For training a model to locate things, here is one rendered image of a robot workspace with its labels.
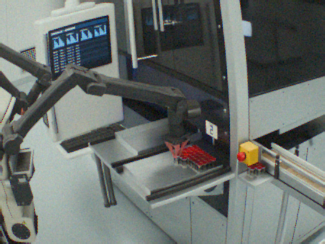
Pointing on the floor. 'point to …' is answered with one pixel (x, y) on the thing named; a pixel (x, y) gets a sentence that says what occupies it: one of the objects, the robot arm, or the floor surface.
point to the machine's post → (233, 37)
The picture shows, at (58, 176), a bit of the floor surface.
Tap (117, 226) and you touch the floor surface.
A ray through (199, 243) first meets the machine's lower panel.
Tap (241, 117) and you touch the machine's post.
